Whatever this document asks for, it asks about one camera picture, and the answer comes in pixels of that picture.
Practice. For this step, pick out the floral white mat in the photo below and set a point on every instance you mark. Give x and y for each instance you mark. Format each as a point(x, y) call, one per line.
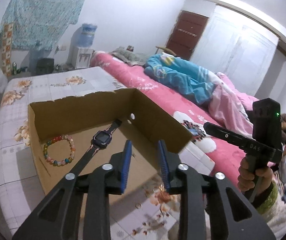
point(143, 214)

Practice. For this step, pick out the blue water bottle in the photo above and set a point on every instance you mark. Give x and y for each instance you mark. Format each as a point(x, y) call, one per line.
point(86, 37)

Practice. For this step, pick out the grey green pillow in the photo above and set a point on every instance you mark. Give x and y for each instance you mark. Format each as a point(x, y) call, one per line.
point(128, 56)

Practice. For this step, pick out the blue cartoon quilt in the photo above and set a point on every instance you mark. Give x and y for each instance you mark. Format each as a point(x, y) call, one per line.
point(191, 81)

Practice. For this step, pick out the white fluffy blanket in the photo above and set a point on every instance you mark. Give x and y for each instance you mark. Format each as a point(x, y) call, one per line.
point(276, 218)

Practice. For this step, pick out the black bin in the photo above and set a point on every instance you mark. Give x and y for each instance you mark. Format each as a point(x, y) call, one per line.
point(45, 66)

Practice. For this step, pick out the dark red door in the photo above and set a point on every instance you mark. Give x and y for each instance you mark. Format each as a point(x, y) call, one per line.
point(186, 34)

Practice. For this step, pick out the teal patterned wall cloth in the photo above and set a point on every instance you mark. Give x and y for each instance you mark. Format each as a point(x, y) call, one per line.
point(35, 29)

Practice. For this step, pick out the dark blue smart watch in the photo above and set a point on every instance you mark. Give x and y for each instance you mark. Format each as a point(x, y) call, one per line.
point(100, 141)

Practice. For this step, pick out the brown cardboard box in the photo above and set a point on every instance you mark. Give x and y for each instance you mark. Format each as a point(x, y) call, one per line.
point(79, 134)

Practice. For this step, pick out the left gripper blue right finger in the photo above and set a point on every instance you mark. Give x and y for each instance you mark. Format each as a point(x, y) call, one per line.
point(209, 203)

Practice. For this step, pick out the pink quilt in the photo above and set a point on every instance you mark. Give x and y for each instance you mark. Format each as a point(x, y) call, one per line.
point(229, 107)

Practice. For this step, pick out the person's right hand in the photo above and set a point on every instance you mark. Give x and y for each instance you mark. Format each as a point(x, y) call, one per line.
point(246, 178)

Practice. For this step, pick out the white water dispenser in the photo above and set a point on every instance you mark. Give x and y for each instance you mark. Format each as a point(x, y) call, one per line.
point(81, 57)

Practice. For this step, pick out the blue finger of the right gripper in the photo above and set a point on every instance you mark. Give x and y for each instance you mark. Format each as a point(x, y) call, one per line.
point(244, 143)

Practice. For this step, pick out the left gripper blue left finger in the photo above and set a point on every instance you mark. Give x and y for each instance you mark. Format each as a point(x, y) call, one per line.
point(79, 198)

